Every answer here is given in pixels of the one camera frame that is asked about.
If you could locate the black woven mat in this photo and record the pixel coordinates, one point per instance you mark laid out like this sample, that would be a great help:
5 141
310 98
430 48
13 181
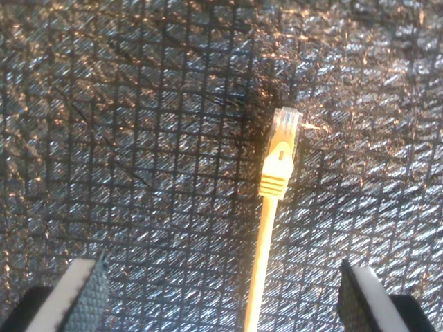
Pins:
138 138

